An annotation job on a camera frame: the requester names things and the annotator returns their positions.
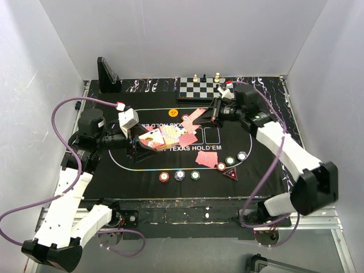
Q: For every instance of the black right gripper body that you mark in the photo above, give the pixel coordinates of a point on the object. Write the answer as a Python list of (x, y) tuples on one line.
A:
[(231, 112)]

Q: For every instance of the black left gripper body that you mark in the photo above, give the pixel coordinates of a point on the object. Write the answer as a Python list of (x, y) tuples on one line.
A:
[(116, 139)]

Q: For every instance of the red playing card box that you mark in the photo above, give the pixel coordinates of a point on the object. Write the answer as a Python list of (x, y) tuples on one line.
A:
[(153, 139)]

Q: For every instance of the red chips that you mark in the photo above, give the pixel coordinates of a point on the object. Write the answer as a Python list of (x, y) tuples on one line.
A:
[(221, 166), (184, 117)]

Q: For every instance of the red poker chip stack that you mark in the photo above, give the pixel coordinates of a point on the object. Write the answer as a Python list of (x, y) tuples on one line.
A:
[(164, 177)]

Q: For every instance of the yellow big blind button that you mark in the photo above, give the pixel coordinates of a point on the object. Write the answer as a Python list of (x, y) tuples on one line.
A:
[(173, 112)]

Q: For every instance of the blue poker chip stack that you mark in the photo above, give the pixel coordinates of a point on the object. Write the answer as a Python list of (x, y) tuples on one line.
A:
[(179, 175)]

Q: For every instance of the green chips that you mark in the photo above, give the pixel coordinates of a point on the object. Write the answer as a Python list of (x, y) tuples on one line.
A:
[(229, 160)]

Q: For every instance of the green poker chip stack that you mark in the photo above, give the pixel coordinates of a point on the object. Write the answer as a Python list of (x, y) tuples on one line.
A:
[(195, 175)]

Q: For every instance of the black triangular all-in marker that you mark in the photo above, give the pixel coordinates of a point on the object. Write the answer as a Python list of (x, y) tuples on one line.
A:
[(231, 173)]

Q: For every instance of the red-backed playing card deck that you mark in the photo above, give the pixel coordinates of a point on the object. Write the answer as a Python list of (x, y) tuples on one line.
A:
[(165, 146)]

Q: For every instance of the dealt red-backed playing card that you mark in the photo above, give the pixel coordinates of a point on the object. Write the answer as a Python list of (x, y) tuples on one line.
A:
[(213, 159)]

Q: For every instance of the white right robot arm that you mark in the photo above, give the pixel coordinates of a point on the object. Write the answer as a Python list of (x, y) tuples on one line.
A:
[(316, 182)]

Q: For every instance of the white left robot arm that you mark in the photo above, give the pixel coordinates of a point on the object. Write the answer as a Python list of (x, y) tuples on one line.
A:
[(59, 242)]

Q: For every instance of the black white chessboard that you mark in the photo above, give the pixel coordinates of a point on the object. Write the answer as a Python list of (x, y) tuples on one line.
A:
[(200, 92)]

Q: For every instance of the white chess piece right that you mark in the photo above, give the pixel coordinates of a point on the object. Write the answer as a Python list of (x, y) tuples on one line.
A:
[(217, 78)]

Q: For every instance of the black poker table mat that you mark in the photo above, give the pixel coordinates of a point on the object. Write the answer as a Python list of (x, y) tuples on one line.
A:
[(117, 176)]

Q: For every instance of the black card dealer shoe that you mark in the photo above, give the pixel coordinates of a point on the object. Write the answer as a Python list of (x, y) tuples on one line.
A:
[(109, 81)]

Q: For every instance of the black case corner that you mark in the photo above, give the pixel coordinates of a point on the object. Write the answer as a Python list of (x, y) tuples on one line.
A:
[(259, 264)]

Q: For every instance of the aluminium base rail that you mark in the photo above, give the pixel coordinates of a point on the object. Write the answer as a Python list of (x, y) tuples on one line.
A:
[(326, 218)]

